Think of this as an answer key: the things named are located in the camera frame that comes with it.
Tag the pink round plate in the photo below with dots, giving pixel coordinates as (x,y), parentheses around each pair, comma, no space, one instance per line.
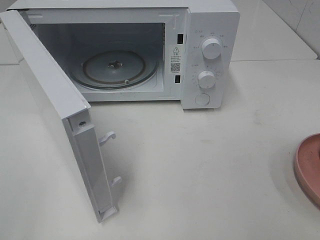
(307,167)

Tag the white microwave door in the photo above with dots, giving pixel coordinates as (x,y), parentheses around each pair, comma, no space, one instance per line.
(65,111)

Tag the round white door button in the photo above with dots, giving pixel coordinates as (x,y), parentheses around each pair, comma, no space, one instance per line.
(202,99)

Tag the white microwave oven body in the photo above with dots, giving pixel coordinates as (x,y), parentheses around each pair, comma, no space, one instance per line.
(75,28)

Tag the white warning label sticker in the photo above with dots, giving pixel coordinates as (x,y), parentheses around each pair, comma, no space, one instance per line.
(175,54)

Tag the white timer knob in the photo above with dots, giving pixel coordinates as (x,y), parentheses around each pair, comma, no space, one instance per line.
(206,79)

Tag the glass microwave turntable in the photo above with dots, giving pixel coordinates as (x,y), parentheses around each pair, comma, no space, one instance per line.
(113,69)

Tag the upper white power knob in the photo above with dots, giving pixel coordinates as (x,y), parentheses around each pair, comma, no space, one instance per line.
(211,47)

